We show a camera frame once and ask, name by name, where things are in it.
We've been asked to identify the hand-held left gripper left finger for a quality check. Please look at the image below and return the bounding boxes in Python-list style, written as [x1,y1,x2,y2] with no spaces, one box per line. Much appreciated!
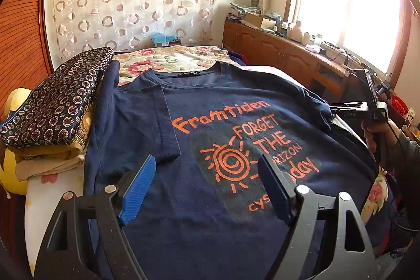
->
[34,154,157,280]

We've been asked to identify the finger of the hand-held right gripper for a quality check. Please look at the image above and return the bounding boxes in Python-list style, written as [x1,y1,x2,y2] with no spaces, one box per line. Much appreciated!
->
[329,102,370,119]

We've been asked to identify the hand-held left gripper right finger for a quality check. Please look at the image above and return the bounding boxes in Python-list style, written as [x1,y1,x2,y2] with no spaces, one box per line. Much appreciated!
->
[258,154,378,280]

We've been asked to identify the navy printed t-shirt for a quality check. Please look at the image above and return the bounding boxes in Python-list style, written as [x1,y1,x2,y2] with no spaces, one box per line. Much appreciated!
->
[83,60,378,280]

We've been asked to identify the person's right hand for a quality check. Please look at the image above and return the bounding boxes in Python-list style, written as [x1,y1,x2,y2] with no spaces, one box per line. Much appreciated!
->
[361,119,379,153]

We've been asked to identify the red plastic basket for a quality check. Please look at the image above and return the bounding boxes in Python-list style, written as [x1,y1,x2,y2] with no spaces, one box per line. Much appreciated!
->
[390,94,409,117]

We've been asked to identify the beige folded cloth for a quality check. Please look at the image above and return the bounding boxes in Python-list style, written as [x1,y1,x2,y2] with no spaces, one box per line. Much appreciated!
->
[15,154,87,182]

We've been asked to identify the wooden framed window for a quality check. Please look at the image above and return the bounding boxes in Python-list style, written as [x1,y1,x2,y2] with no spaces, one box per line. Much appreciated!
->
[284,0,414,77]

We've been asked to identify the pale pink jar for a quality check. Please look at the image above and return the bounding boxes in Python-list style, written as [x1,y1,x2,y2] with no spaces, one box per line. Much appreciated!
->
[289,21,304,42]

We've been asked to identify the yellow folded cloth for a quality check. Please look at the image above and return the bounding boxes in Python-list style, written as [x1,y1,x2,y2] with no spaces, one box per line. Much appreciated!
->
[7,109,96,163]

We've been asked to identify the long wooden cabinet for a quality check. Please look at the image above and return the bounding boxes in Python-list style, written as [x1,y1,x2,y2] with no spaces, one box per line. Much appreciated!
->
[223,19,420,136]

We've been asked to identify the dark patterned folded cloth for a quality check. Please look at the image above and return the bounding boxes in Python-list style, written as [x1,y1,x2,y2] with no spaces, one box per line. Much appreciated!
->
[0,47,115,149]

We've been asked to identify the floral bedsheet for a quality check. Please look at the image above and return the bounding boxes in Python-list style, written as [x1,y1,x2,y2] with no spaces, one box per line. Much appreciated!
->
[24,45,399,274]

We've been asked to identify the cardboard box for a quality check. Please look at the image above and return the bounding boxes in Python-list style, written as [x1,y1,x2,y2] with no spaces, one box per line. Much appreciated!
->
[244,13,274,29]

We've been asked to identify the blue tissue pack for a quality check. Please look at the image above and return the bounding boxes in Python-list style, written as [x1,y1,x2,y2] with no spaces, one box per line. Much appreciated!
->
[151,31,181,47]

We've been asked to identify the brown wooden wardrobe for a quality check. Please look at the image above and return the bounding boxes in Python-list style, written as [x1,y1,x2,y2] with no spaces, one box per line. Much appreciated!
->
[0,0,55,120]

